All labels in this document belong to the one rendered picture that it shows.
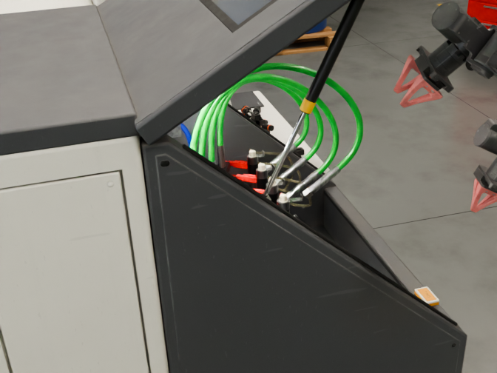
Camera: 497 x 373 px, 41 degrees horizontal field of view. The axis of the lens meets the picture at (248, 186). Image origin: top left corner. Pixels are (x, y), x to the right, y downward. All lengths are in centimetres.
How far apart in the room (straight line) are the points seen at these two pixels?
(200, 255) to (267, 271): 12
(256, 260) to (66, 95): 39
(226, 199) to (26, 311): 34
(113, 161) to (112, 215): 9
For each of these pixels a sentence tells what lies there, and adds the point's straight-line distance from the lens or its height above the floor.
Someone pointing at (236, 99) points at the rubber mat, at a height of 98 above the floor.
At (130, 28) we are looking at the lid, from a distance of 128.
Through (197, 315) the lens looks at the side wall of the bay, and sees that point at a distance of 110.
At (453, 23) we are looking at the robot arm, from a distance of 129.
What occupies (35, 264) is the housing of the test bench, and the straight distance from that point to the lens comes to 101.
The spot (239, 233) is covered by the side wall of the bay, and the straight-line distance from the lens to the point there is 103.
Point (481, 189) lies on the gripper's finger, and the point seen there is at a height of 106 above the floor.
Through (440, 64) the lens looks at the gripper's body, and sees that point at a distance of 137.
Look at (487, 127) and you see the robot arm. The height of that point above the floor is 121.
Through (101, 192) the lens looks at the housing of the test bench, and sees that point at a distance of 96.
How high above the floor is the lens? 183
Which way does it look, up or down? 28 degrees down
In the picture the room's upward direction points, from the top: 3 degrees counter-clockwise
